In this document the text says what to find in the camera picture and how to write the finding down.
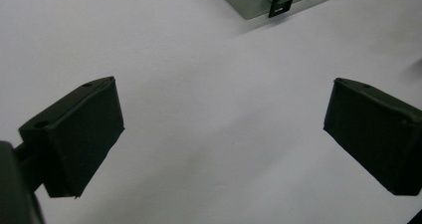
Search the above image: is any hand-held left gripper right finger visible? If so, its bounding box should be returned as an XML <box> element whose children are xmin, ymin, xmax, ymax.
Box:
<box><xmin>322</xmin><ymin>77</ymin><xmax>422</xmax><ymax>197</ymax></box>

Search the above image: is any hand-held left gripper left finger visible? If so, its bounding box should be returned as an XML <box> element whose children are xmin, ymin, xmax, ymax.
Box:
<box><xmin>18</xmin><ymin>76</ymin><xmax>125</xmax><ymax>199</ymax></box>

